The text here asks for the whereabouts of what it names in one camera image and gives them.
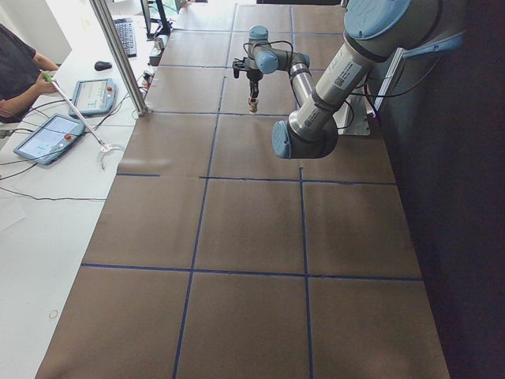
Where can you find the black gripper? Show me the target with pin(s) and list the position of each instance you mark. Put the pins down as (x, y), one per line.
(252, 80)

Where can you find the blue teach pendant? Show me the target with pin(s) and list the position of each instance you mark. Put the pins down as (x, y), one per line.
(94, 97)
(51, 140)

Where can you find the black monitor stand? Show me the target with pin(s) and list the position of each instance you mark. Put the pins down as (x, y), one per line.
(156, 22)

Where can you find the far blue teach pendant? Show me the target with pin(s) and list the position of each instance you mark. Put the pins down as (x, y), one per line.
(94, 97)

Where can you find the near blue teach pendant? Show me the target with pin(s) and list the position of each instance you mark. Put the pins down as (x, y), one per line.
(51, 140)

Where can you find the person in black shirt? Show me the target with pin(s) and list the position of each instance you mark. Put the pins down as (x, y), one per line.
(22, 80)

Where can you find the black keyboard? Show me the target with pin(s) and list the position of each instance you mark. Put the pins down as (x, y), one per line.
(126, 34)

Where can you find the long reacher grabber stick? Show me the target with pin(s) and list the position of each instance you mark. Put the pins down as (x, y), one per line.
(106, 149)

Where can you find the black computer mouse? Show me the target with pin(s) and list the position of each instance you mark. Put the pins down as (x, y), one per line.
(102, 65)

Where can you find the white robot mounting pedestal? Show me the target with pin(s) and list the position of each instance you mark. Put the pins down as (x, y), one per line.
(352, 117)

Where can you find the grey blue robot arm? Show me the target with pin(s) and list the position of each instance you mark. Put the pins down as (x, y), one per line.
(373, 31)

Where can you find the white brass PPR valve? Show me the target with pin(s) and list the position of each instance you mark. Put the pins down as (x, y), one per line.
(253, 105)

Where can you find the aluminium frame post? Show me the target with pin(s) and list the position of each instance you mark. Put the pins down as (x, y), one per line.
(106, 23)

